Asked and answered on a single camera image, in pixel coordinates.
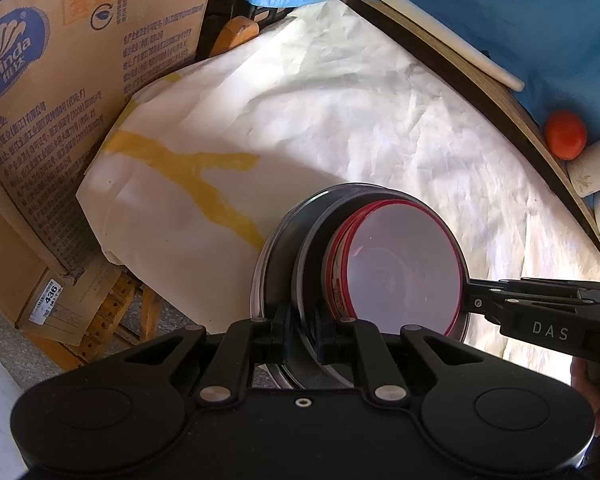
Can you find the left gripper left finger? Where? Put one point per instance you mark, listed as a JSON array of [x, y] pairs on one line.
[[245, 344]]

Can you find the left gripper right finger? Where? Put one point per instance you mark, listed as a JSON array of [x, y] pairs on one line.
[[360, 345]]

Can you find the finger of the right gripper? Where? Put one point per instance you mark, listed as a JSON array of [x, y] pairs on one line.
[[491, 306], [552, 290]]

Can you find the white red-rimmed bowl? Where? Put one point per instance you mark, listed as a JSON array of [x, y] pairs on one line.
[[400, 266], [331, 272]]

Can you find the small steel bowl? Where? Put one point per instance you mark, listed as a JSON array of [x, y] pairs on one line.
[[306, 288]]

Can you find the large steel plate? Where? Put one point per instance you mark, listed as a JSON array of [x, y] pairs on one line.
[[272, 276]]

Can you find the person right hand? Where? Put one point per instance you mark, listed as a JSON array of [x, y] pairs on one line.
[[582, 383]]

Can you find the white thermos cup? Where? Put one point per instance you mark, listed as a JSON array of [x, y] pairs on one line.
[[584, 171]]

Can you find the red tomato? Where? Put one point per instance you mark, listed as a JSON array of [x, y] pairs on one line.
[[565, 135]]

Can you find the wooden shelf ledge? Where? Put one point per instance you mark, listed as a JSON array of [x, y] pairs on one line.
[[488, 96]]

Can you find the small floor cardboard box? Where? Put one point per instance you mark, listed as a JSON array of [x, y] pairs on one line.
[[38, 301]]

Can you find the cream paper table cover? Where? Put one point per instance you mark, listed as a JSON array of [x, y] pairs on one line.
[[202, 163]]

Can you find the white foam stick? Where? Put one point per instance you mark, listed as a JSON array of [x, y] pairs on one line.
[[456, 43]]

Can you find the orange wooden knob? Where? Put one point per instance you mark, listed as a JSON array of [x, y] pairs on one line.
[[234, 33]]

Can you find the Vinda cardboard box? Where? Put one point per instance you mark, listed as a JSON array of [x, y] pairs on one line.
[[67, 70]]

